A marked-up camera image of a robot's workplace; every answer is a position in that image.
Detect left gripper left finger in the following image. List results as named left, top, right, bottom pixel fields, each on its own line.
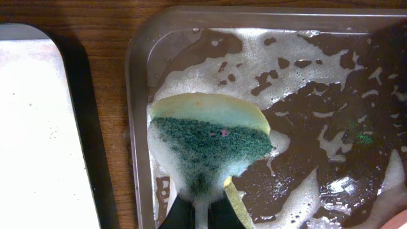
left=158, top=195, right=195, bottom=229

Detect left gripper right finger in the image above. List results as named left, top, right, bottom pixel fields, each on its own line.
left=208, top=191, right=245, bottom=229

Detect green yellow sponge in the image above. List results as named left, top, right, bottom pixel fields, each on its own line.
left=147, top=93, right=273, bottom=228

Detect left soapy black tray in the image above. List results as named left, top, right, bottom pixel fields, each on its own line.
left=1, top=23, right=119, bottom=229

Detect middle dark wet tray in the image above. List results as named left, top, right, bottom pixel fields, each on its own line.
left=125, top=6, right=406, bottom=228

